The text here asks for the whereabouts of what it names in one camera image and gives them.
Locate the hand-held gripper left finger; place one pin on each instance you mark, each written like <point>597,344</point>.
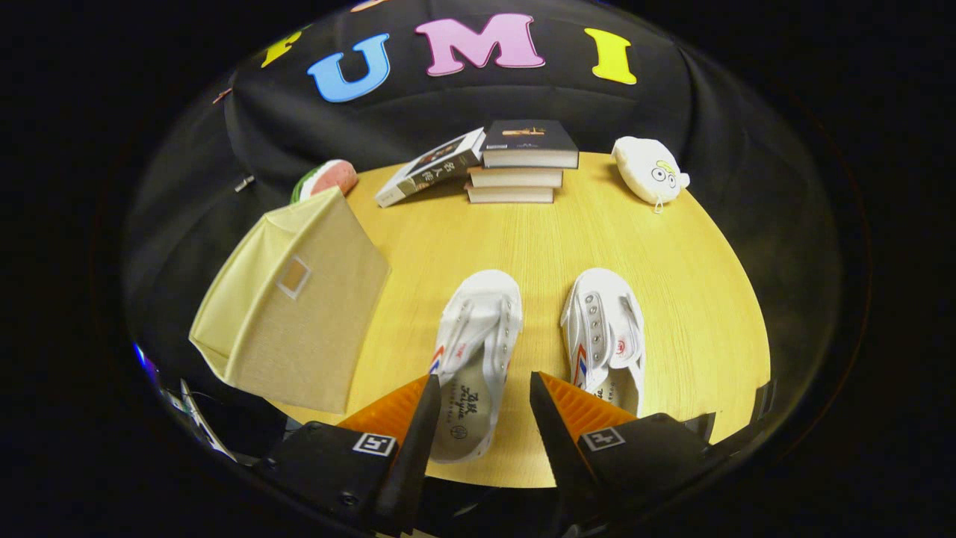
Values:
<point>414,448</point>

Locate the small reddish clip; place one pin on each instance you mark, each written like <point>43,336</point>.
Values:
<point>222,95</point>

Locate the white plush toy with face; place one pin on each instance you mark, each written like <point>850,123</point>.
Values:
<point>642,170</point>

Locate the stacked book with cream pages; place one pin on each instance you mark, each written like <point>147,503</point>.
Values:
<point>511,195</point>
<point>515,178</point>

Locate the beige fabric storage box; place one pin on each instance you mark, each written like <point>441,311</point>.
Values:
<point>314,329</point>

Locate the watermelon slice plush toy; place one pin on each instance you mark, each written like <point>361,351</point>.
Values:
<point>332,178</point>

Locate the white canvas shoe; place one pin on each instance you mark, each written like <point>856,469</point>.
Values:
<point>609,321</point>
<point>478,329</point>

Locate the black hardcover book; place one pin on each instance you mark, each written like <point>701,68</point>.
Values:
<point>526,134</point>

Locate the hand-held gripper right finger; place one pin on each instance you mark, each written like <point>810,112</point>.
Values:
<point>556,441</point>

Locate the white book with portrait cover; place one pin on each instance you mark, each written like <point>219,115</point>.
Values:
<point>429,168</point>

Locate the small metal clip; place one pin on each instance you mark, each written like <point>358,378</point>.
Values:
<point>244,182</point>

